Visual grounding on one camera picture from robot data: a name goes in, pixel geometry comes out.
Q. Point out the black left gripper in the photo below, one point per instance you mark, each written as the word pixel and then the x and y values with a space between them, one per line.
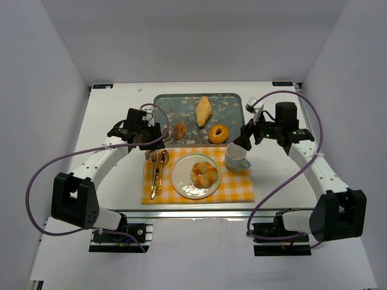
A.
pixel 155 136

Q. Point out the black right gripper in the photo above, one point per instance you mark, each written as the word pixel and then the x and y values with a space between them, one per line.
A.
pixel 250 133

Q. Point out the silver metal tongs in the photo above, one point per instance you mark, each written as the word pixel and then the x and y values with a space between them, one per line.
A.
pixel 163 139

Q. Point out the round twisted bread roll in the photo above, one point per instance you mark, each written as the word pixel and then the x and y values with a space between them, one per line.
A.
pixel 203 174

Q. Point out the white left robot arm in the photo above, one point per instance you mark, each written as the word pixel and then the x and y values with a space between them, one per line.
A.
pixel 74 198

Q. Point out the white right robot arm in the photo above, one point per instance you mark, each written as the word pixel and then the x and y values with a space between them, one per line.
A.
pixel 340 210

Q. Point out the small brown bread piece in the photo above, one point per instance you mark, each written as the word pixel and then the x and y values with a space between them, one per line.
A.
pixel 178 131

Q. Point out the gold fork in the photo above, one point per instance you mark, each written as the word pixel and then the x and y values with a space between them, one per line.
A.
pixel 154 162

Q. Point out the gold knife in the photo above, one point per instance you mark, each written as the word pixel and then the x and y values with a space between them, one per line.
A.
pixel 157 172

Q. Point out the gold spoon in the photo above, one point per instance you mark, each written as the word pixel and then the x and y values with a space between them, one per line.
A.
pixel 164 159

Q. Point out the orange glazed donut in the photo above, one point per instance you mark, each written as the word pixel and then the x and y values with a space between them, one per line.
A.
pixel 218 134

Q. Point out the blue floral tray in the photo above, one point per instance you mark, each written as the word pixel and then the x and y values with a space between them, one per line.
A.
pixel 192 116

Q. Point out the yellow checkered placemat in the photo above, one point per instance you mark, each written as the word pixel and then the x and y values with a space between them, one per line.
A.
pixel 235 185

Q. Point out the long flat pastry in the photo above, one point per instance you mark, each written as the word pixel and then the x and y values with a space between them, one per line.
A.
pixel 203 111

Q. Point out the white round plate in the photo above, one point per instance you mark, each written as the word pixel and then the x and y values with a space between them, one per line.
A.
pixel 181 181

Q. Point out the blue label sticker right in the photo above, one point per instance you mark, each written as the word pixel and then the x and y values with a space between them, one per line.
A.
pixel 282 83

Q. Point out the blue label sticker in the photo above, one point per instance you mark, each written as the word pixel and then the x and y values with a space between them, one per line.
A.
pixel 282 83
pixel 102 86

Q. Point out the blue label sticker left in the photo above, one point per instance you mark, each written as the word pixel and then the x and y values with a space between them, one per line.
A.
pixel 102 86

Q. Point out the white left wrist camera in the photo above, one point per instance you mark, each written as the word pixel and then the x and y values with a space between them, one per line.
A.
pixel 148 118

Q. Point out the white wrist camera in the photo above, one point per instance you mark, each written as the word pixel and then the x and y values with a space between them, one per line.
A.
pixel 148 118
pixel 254 107

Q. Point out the white mug blue handle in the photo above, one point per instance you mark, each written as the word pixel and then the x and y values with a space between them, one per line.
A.
pixel 236 157

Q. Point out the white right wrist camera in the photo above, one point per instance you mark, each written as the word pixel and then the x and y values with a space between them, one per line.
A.
pixel 254 107

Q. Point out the aluminium table edge rail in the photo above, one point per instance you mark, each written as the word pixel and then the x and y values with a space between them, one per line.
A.
pixel 188 213

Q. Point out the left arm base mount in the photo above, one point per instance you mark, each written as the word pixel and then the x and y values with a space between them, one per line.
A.
pixel 134 236

